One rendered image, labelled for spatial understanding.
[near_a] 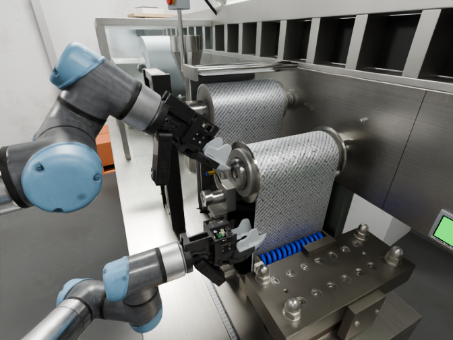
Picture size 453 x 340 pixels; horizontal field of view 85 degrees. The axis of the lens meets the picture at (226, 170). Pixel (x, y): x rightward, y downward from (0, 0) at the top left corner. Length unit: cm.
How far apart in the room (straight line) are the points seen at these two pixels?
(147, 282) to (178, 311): 23
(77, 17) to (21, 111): 135
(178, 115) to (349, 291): 53
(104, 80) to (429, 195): 66
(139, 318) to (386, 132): 69
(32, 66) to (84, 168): 367
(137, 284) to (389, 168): 61
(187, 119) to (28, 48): 354
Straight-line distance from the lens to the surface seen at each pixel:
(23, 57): 396
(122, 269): 54
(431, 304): 226
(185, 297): 78
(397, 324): 85
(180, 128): 49
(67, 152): 31
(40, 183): 32
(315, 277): 67
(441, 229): 69
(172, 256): 54
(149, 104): 45
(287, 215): 66
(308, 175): 63
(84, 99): 43
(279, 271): 66
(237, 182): 57
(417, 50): 67
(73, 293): 67
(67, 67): 43
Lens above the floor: 154
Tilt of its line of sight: 29 degrees down
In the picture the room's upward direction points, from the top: straight up
